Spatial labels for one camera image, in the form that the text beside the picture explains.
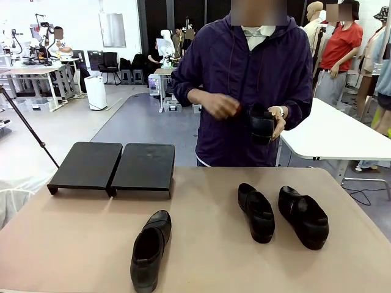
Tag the white folding table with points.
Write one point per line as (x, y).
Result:
(330, 134)

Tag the white air purifier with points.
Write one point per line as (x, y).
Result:
(96, 91)

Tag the white wall panel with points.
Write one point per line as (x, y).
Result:
(112, 29)

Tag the black metal shoe stand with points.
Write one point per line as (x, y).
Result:
(146, 164)
(88, 161)

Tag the standing person dark clothes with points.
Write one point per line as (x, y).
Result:
(178, 39)

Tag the black light stand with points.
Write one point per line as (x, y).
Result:
(319, 52)

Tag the person's right forearm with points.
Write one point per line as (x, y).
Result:
(197, 96)

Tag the wooden top desk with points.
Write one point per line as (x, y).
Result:
(165, 71)

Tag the hat wearing mannequin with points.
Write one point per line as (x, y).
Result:
(374, 45)

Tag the white wristwatch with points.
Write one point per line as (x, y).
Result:
(281, 110)

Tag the black tripod pole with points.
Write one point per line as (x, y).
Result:
(24, 117)

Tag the seated person black clothes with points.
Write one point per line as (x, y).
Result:
(152, 58)

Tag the grey workshop desk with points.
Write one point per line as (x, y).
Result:
(27, 71)

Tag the person's right hand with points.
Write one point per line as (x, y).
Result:
(220, 107)

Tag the person's left hand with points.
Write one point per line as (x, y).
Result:
(279, 128)

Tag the beige jacket mannequin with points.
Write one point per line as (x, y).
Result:
(314, 12)

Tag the clear storage bin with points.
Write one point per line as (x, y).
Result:
(39, 105)

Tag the white collared shirt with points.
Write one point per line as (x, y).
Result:
(253, 33)

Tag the black office chair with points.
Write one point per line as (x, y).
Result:
(109, 65)

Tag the grey stool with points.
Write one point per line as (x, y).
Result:
(126, 77)
(138, 77)

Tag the black leather dress shoe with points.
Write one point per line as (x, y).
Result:
(259, 213)
(305, 219)
(143, 274)
(259, 125)

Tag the light blue garment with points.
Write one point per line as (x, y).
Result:
(385, 70)

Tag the person in purple jacket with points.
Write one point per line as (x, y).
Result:
(244, 76)

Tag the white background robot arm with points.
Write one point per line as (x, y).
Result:
(166, 39)

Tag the seated person white shirt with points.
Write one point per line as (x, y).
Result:
(59, 45)

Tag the computer tower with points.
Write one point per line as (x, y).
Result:
(154, 84)

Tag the white plastic cover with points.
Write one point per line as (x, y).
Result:
(12, 198)

